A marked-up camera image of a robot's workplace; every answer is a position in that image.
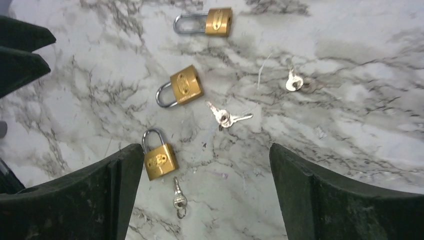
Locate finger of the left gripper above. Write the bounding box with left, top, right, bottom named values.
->
left=0, top=46, right=51, bottom=98
left=0, top=15, right=57, bottom=52

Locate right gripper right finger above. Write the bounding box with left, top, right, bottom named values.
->
left=269, top=143, right=424, bottom=240

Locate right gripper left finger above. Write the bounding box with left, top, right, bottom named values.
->
left=0, top=143, right=144, bottom=240

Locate brass padlock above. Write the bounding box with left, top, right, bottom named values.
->
left=141, top=128, right=179, bottom=181
left=172, top=7, right=233, bottom=37
left=155, top=65, right=204, bottom=108

